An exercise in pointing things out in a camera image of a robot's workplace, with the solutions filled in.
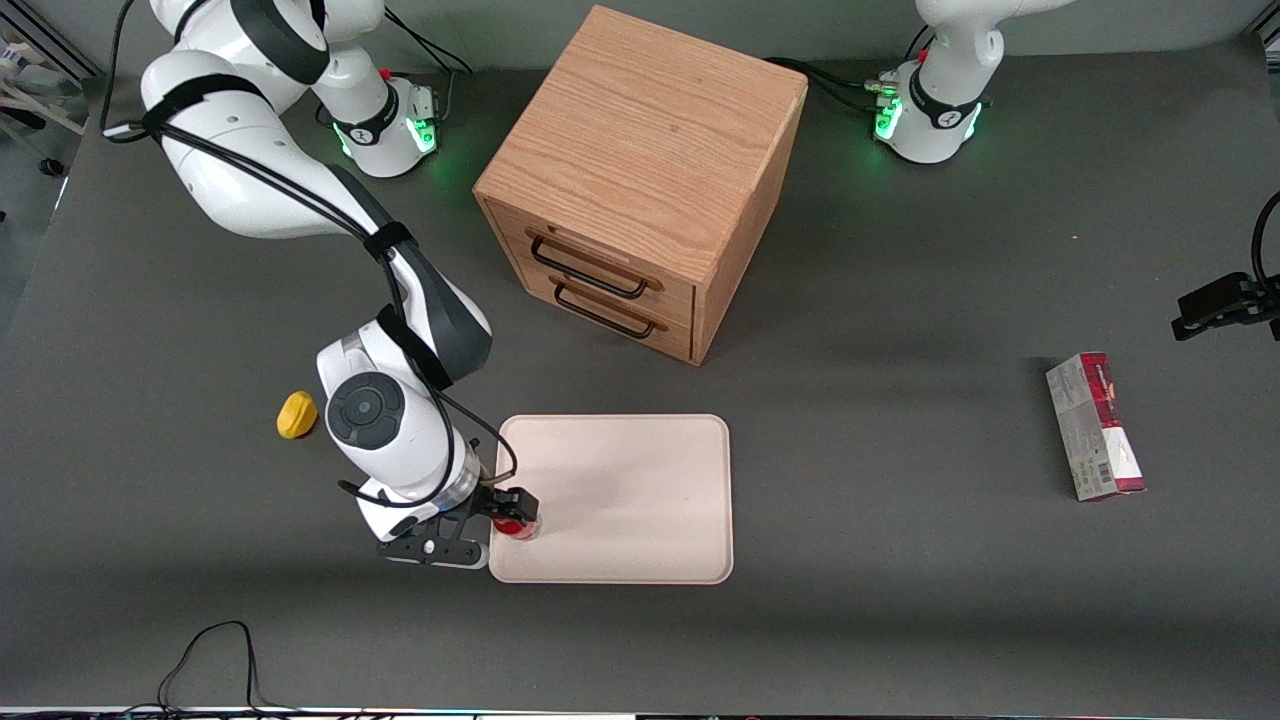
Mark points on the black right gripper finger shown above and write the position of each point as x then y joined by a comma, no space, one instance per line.
515,496
512,515

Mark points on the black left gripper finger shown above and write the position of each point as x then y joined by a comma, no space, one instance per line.
1200,322
1215,293

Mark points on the red coke bottle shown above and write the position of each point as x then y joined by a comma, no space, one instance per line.
522,531

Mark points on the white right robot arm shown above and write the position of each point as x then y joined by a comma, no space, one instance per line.
250,180

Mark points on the beige plastic tray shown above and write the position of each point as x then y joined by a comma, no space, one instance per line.
630,500

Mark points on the red and white carton box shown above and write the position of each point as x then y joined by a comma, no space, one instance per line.
1095,430

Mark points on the yellow plastic lemon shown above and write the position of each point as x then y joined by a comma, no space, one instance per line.
297,415

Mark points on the wooden drawer cabinet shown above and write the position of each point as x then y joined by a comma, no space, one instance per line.
640,140

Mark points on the aluminium frame rail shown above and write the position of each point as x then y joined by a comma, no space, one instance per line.
60,45

